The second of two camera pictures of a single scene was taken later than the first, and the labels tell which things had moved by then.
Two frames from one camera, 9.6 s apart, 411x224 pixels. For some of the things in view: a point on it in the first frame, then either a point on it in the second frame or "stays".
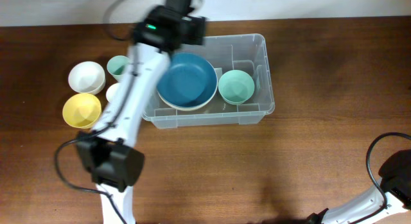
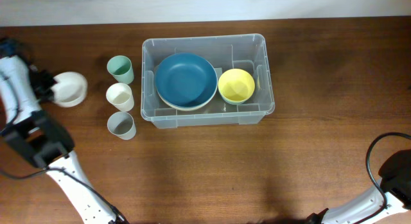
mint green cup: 115,65 stays
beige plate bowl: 188,108 stays
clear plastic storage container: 246,52 stays
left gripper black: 198,30 to 45,94
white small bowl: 87,77 to 70,88
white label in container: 219,71 stays
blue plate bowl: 189,80 stays
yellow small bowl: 82,110 to 236,85
